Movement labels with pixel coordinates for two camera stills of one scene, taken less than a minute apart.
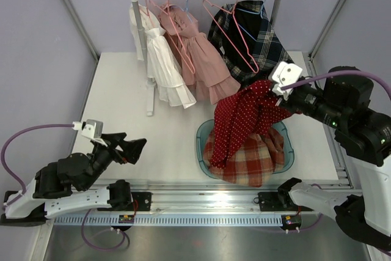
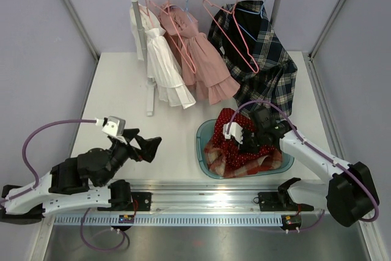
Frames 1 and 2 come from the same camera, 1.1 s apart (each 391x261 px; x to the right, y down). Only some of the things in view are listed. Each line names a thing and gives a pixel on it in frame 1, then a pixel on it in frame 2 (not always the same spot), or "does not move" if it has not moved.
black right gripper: x=289 y=98 -> x=244 y=147
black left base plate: x=143 y=200 does not move
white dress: x=164 y=60 does not move
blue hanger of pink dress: x=187 y=10 does not move
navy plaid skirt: x=246 y=40 does not move
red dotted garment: x=248 y=112 -> x=235 y=154
